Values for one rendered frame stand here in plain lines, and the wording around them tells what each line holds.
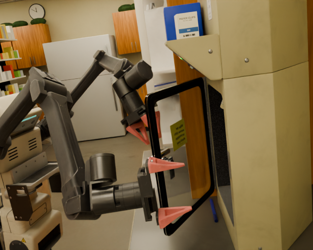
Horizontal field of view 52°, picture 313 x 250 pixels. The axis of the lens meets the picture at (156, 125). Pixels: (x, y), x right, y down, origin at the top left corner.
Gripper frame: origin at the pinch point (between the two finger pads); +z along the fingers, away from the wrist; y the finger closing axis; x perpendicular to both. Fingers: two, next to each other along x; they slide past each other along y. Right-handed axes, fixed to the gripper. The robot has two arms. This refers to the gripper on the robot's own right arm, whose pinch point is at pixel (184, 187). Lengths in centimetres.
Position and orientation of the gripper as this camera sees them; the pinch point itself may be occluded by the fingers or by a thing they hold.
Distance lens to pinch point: 70.5
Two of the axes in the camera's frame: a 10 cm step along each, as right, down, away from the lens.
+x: 0.2, -1.2, 9.9
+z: 9.8, -1.7, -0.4
